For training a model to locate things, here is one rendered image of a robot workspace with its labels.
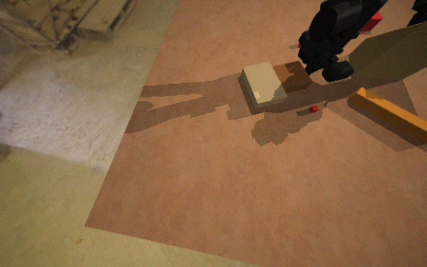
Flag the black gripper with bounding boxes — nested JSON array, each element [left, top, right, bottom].
[[298, 30, 360, 82]]

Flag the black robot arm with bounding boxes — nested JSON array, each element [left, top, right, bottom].
[[298, 0, 427, 64]]

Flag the orange long flat bar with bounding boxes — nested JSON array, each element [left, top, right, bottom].
[[348, 87, 427, 144]]

